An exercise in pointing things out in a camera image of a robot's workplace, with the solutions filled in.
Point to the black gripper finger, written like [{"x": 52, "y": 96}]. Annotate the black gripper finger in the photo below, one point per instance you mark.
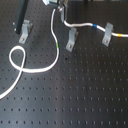
[
  {"x": 64, "y": 12},
  {"x": 60, "y": 9}
]

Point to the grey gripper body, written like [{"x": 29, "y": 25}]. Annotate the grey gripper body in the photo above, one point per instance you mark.
[{"x": 56, "y": 3}]

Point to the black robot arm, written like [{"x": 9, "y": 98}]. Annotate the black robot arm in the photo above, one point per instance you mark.
[{"x": 21, "y": 14}]

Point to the middle metal cable clip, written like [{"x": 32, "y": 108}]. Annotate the middle metal cable clip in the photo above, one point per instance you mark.
[{"x": 73, "y": 34}]

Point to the right metal cable clip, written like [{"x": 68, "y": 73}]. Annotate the right metal cable clip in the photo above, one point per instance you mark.
[{"x": 108, "y": 33}]

